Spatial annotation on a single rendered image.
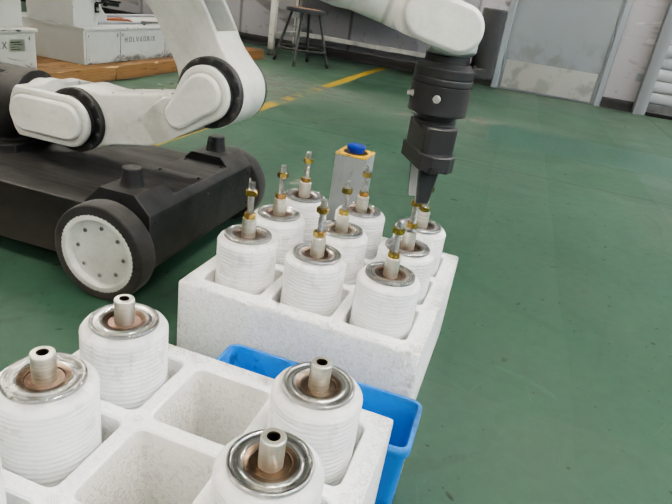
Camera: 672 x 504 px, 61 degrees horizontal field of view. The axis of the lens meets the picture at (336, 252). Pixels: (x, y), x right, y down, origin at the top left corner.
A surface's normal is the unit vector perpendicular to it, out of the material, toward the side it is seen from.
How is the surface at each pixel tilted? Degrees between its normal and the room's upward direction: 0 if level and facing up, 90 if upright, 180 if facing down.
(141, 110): 90
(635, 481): 0
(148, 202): 45
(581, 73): 90
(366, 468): 0
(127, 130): 90
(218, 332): 90
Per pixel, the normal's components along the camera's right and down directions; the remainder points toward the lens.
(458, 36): -0.04, 0.41
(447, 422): 0.14, -0.90
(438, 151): 0.18, 0.43
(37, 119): -0.30, 0.36
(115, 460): 0.94, 0.25
